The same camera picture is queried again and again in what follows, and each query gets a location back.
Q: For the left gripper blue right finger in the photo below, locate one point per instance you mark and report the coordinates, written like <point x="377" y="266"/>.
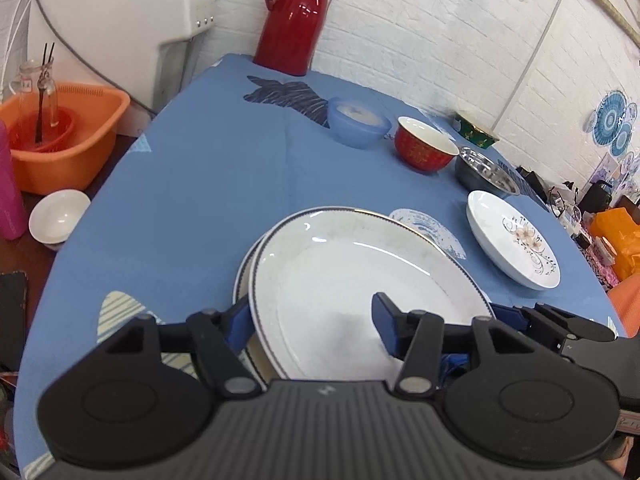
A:
<point x="393" y="325"/>

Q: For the green gold patterned bowl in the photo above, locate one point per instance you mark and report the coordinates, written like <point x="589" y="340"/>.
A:
<point x="472" y="133"/>

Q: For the blue star-patterned tablecloth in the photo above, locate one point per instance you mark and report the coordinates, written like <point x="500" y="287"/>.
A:
<point x="150" y="389"/>

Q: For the orange bag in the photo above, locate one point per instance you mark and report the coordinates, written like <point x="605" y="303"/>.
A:
<point x="619" y="228"/>

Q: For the red thermos jug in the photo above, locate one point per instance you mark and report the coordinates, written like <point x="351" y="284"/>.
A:
<point x="290" y="35"/>

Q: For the glass bottle with sticks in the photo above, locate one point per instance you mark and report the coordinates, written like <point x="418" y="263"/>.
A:
<point x="37" y="99"/>

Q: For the blue paper fan decorations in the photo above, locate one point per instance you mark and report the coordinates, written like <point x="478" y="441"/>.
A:
<point x="611" y="124"/>

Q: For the translucent blue plastic bowl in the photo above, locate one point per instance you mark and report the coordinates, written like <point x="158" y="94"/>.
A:
<point x="356" y="124"/>

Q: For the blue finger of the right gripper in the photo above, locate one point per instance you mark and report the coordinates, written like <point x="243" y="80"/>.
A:
<point x="453" y="366"/>
<point x="511" y="316"/>

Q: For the white floral plate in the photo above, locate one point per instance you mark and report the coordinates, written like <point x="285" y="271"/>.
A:
<point x="512" y="242"/>

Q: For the red bowl white inside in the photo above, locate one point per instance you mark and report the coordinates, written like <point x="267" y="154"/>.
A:
<point x="423" y="147"/>

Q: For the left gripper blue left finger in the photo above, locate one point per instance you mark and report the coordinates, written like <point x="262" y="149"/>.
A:
<point x="238" y="325"/>

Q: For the large white rimmed plate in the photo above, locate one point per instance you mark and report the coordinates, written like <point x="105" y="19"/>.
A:
<point x="253" y="357"/>

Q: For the small white bowl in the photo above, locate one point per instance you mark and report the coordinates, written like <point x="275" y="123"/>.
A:
<point x="55" y="217"/>

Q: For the white water dispenser machine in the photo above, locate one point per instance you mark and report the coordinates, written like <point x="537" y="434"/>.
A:
<point x="147" y="48"/>

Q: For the orange plastic basin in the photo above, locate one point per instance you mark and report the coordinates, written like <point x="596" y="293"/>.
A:
<point x="95" y="112"/>

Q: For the black kettle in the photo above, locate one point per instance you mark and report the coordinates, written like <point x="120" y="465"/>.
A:
<point x="597" y="198"/>

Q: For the stainless steel bowl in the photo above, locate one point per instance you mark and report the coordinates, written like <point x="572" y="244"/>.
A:
<point x="476" y="172"/>

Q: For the pink water bottle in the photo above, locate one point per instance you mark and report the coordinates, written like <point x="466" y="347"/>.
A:
<point x="13" y="215"/>

